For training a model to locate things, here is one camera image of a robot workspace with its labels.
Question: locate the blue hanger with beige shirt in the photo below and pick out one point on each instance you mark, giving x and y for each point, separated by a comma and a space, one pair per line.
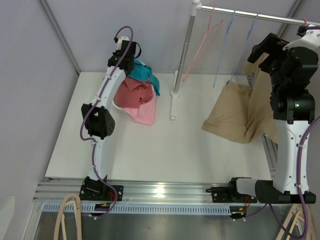
244, 47

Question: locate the red t shirt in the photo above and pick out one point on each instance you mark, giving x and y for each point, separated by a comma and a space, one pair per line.
131, 93

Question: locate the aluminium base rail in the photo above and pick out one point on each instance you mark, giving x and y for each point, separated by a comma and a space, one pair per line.
135, 192

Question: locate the beige tubes lower right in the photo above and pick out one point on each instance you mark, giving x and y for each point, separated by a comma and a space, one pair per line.
295, 222

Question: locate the pink t shirt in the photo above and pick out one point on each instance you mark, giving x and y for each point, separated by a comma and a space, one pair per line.
145, 114

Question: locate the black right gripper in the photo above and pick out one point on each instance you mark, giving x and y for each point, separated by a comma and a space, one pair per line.
273, 45

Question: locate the metal clothes rack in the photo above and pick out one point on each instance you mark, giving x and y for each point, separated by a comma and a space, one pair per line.
198, 6

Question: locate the beige t shirt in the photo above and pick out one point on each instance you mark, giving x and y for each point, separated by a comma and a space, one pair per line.
242, 113

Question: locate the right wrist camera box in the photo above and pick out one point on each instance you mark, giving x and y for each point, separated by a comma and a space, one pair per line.
310, 39

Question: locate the white slotted cable duct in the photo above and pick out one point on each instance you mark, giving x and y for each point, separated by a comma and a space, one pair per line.
158, 209

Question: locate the white perforated plastic basket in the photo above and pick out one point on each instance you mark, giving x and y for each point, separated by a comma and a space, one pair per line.
117, 107

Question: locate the blue hanger with teal shirt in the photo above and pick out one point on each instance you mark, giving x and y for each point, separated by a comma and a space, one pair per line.
222, 52

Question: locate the beige tubes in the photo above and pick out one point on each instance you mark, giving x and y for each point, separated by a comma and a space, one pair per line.
295, 222
74, 200

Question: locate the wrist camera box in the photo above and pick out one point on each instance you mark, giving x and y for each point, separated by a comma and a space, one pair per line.
121, 41
310, 39

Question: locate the beige tubes lower left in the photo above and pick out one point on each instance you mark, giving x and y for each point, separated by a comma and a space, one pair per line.
74, 200

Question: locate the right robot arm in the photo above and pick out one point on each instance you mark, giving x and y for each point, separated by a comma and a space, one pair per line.
290, 66

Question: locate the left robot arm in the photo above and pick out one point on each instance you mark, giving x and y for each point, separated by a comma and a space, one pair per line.
100, 124

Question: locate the teal t shirt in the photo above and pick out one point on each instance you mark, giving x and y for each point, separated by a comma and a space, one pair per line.
143, 73

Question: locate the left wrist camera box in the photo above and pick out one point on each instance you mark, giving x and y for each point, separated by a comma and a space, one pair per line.
121, 41

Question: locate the pink wire hanger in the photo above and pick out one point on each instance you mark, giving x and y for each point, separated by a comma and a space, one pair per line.
210, 35

